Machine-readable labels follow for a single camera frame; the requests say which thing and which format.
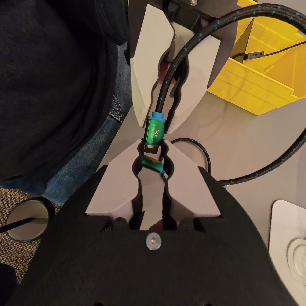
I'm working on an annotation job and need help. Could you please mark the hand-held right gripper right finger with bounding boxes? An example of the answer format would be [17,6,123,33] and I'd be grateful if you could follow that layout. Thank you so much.
[163,139,221,224]

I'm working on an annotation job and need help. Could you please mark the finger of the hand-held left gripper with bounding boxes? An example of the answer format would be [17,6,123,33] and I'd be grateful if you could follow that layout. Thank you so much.
[130,4,176,128]
[165,22,221,135]

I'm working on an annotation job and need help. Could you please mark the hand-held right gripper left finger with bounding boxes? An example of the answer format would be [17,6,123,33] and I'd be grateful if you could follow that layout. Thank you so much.
[85,139,145,224]

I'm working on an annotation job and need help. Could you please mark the yellow plastic bin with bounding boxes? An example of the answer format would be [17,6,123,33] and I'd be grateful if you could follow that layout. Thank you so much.
[207,0,306,116]

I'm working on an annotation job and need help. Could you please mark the thick braided HDMI cable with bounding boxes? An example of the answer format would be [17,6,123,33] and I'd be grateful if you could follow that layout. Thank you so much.
[143,4,306,189]

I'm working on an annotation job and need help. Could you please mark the person's blue jeans leg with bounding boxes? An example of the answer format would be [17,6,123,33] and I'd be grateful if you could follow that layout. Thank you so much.
[43,42,134,207]

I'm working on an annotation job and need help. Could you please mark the black-rimmed round base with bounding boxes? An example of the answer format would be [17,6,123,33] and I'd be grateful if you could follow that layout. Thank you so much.
[5,197,56,243]

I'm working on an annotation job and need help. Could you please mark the white monitor stand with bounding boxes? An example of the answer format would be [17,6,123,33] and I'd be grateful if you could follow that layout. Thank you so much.
[269,200,306,306]

